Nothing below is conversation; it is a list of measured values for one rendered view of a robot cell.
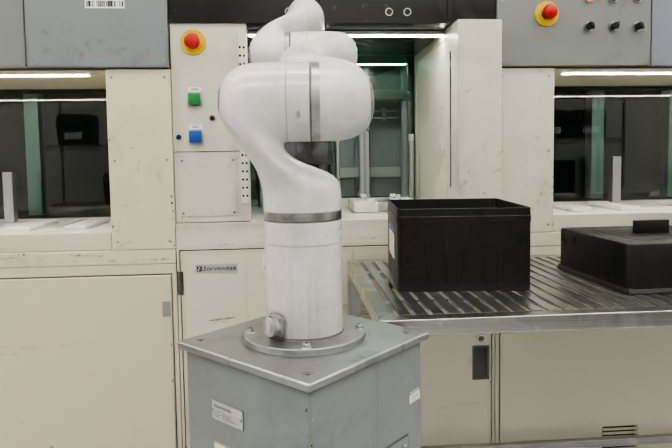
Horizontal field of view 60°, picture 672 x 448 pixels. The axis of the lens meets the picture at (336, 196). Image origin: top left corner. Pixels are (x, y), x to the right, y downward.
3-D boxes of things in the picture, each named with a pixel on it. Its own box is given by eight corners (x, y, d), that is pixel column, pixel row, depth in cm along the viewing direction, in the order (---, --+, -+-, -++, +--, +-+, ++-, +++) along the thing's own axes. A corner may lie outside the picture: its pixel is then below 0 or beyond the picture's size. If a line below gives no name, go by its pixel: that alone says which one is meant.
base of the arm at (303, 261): (307, 366, 78) (304, 229, 77) (218, 339, 91) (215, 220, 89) (389, 333, 93) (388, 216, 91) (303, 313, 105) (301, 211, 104)
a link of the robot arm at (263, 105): (343, 222, 84) (340, 54, 83) (214, 224, 84) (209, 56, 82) (340, 214, 96) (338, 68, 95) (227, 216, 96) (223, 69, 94)
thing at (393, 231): (387, 267, 148) (386, 199, 147) (497, 265, 148) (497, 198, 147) (397, 292, 120) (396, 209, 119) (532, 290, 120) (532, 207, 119)
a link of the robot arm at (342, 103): (266, 152, 86) (376, 151, 86) (262, 71, 81) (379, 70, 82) (283, 78, 132) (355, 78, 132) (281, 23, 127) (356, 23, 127)
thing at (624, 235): (627, 295, 115) (628, 229, 114) (555, 267, 144) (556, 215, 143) (764, 289, 118) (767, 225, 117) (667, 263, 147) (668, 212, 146)
